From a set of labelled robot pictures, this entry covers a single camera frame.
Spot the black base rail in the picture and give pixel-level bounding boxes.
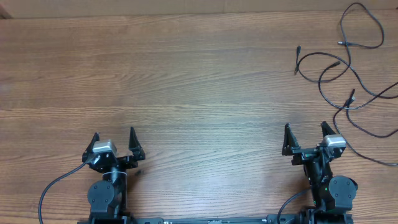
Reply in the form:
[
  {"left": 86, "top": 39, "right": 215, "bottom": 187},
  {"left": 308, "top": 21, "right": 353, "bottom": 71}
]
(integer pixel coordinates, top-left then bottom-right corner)
[{"left": 77, "top": 208, "right": 354, "bottom": 224}]

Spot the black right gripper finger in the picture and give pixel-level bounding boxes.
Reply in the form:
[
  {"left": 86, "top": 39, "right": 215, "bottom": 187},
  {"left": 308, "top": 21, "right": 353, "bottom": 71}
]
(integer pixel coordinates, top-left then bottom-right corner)
[
  {"left": 282, "top": 123, "right": 300, "bottom": 156},
  {"left": 321, "top": 121, "right": 336, "bottom": 137}
]

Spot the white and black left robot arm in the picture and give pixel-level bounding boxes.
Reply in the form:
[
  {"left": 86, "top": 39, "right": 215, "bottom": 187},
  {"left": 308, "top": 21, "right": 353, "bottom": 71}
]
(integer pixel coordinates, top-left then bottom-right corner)
[{"left": 82, "top": 128, "right": 146, "bottom": 223}]

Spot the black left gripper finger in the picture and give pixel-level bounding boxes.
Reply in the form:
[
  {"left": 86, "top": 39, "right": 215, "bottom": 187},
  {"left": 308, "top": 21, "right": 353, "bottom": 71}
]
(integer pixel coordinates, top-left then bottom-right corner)
[
  {"left": 129, "top": 127, "right": 146, "bottom": 161},
  {"left": 81, "top": 133, "right": 100, "bottom": 162}
]

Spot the black USB cable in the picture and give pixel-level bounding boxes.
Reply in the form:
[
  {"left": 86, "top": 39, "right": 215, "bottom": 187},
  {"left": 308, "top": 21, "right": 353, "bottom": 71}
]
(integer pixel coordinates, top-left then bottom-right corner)
[{"left": 317, "top": 53, "right": 398, "bottom": 167}]

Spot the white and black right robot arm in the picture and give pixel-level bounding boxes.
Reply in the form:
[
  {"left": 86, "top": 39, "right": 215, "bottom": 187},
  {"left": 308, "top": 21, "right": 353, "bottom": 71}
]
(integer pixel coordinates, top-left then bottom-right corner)
[{"left": 277, "top": 121, "right": 358, "bottom": 224}]

